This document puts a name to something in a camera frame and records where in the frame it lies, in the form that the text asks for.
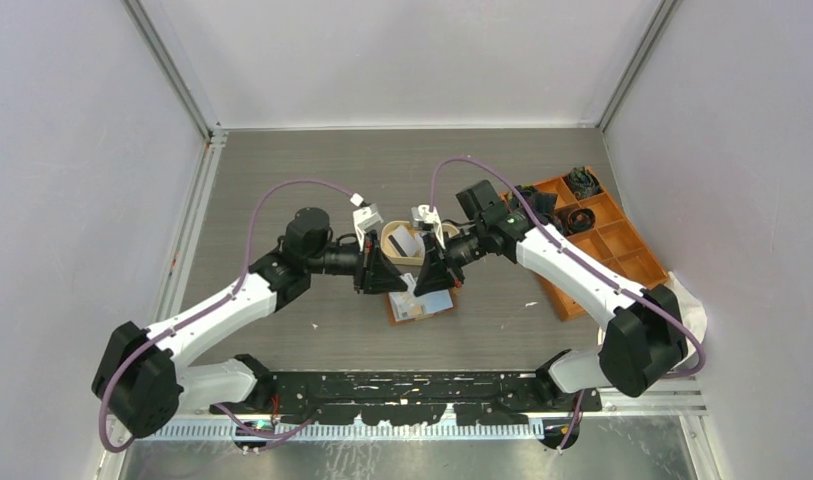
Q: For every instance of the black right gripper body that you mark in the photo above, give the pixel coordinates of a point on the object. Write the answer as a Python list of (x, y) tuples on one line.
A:
[(463, 249)]

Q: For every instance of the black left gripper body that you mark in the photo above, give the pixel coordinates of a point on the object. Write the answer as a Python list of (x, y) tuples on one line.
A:
[(342, 259)]

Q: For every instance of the brown leather card holder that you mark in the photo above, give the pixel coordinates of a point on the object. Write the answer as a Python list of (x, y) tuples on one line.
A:
[(436, 303)]

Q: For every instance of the cream oval tray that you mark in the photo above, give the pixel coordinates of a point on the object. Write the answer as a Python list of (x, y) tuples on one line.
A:
[(388, 250)]

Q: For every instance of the silver VIP card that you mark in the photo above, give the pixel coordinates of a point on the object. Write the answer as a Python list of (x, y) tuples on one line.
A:
[(404, 306)]

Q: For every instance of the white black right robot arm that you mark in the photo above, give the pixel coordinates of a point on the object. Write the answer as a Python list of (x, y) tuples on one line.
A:
[(644, 336)]

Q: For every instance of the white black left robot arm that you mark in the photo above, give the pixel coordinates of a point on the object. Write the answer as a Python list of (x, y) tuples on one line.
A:
[(147, 376)]

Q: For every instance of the white cards in tray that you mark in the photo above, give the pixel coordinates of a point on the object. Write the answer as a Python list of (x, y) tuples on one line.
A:
[(406, 243)]

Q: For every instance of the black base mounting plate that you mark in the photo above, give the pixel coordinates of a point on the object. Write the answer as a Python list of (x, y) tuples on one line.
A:
[(403, 398)]

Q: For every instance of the dark green item bundle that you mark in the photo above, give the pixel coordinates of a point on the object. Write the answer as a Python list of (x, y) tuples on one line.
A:
[(582, 183)]

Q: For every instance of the orange compartment organizer box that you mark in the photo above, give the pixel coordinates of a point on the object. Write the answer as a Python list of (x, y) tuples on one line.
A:
[(599, 227)]

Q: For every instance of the white bucket hat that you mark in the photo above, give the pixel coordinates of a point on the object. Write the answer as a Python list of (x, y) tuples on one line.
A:
[(693, 313)]

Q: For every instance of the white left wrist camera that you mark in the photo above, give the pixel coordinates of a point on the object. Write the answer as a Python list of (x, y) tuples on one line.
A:
[(366, 218)]

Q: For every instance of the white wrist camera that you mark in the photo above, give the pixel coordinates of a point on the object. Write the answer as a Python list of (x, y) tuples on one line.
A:
[(426, 218), (366, 218)]

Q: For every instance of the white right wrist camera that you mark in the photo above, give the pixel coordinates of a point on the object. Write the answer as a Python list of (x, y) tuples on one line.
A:
[(426, 218)]

